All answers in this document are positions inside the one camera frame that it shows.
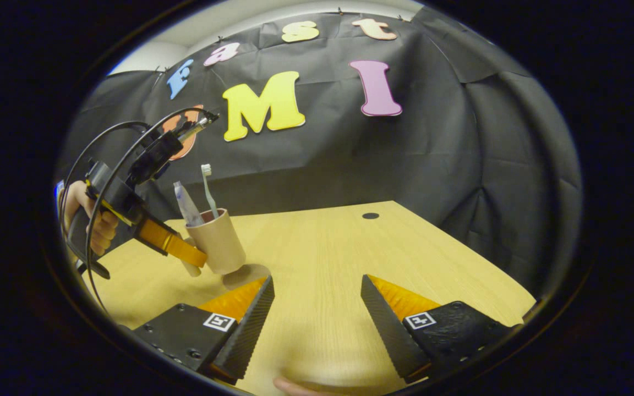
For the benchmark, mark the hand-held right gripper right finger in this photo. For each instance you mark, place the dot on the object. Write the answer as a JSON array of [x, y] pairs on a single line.
[[388, 330]]

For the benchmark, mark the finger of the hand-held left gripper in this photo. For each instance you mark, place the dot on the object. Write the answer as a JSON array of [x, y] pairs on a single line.
[[176, 247]]

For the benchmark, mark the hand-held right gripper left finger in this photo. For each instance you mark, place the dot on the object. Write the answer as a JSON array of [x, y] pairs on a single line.
[[251, 330]]

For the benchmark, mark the white toothpaste tube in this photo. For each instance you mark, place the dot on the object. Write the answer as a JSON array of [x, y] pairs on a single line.
[[186, 206]]

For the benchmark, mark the brown round coaster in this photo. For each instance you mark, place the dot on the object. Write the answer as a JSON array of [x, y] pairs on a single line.
[[251, 273]]

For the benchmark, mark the white toothbrush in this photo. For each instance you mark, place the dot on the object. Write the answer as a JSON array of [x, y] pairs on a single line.
[[208, 190]]

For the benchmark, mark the wooden desktop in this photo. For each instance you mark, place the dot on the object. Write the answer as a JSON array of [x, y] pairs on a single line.
[[322, 275]]

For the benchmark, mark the black backdrop cloth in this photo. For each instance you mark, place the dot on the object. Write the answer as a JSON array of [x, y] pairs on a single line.
[[460, 165]]

